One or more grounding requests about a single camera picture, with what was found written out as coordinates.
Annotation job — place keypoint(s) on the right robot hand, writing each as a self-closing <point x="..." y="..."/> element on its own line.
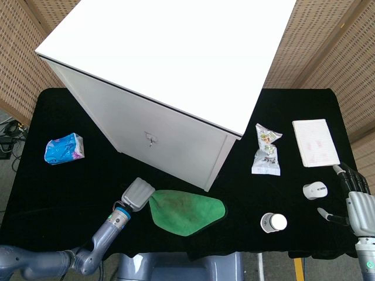
<point x="361" y="213"/>

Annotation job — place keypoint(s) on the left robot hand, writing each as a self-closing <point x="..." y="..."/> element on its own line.
<point x="137" y="194"/>

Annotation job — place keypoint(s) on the green microfibre cloth black trim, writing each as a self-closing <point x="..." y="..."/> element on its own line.
<point x="184" y="210"/>

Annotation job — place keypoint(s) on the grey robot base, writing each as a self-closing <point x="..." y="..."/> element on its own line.
<point x="181" y="266"/>

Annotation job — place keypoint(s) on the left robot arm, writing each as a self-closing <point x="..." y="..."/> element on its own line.
<point x="105" y="237"/>

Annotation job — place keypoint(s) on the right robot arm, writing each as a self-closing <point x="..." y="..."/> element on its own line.
<point x="366" y="257"/>

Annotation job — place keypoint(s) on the white cabinet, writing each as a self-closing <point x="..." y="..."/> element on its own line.
<point x="164" y="58"/>

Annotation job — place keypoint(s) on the black velvet tablecloth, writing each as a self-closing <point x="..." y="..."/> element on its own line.
<point x="88" y="187"/>

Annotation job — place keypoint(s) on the white computer mouse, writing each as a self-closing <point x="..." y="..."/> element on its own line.
<point x="313" y="191"/>

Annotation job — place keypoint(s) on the white notebook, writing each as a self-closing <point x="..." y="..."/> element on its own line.
<point x="316" y="143"/>

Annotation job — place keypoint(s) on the blue tissue pack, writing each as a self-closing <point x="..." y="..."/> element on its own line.
<point x="64" y="149"/>

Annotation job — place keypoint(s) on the white capped bottle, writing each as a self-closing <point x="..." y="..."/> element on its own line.
<point x="275" y="223"/>

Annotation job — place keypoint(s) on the white snack packet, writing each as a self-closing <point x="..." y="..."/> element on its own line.
<point x="266" y="161"/>

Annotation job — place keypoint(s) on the woven rattan screen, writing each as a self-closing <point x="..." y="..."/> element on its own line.
<point x="331" y="44"/>
<point x="17" y="58"/>

